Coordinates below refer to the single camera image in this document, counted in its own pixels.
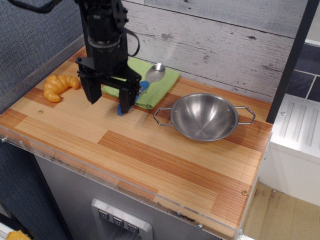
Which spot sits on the green folded cloth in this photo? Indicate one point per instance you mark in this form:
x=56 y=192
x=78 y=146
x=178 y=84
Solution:
x=152 y=92

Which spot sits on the grey toy fridge cabinet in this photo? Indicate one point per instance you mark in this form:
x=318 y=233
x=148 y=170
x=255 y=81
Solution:
x=73 y=193

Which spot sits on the white toy sink unit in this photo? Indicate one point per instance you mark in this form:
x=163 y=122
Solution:
x=291 y=161

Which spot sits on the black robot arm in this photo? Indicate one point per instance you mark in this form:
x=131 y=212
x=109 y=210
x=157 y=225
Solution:
x=106 y=20

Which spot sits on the silver dispenser button panel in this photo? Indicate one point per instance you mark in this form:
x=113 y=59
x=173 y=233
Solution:
x=116 y=224

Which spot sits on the clear acrylic front guard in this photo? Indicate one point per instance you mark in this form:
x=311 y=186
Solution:
x=202 y=222

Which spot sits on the yellow toy on floor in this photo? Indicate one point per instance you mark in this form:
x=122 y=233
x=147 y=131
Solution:
x=17 y=235

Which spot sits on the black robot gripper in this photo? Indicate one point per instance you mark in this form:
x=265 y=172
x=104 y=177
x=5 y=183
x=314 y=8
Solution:
x=107 y=58

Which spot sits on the blue handled metal spoon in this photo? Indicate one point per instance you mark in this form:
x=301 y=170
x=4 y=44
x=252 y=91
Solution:
x=150 y=77

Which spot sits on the steel bowl with wire handles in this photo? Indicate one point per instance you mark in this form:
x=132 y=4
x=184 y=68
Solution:
x=204 y=117

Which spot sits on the dark right vertical post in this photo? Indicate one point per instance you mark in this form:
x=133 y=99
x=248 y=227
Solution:
x=299 y=41

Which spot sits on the orange plastic croissant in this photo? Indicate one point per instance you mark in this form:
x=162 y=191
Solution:
x=56 y=84

